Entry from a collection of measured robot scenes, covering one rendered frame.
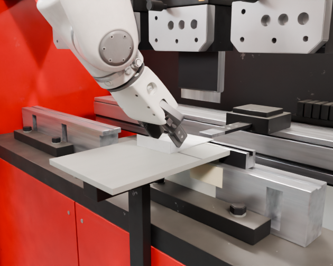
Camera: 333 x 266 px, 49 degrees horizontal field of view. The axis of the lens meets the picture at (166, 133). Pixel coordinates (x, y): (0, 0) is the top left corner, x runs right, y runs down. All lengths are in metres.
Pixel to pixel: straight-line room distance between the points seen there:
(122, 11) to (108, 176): 0.23
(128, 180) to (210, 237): 0.19
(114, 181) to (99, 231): 0.32
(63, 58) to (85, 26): 1.05
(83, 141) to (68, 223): 0.23
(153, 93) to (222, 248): 0.27
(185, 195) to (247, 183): 0.13
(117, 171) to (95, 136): 0.43
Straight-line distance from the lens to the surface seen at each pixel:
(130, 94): 0.58
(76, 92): 1.53
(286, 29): 0.56
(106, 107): 1.38
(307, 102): 1.02
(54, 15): 0.52
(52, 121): 1.18
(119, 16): 0.45
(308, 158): 0.88
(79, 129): 1.04
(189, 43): 0.67
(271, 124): 0.87
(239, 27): 0.61
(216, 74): 0.68
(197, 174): 0.72
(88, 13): 0.44
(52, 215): 1.02
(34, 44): 1.45
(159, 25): 0.73
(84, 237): 0.90
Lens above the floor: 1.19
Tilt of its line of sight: 14 degrees down
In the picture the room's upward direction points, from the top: straight up
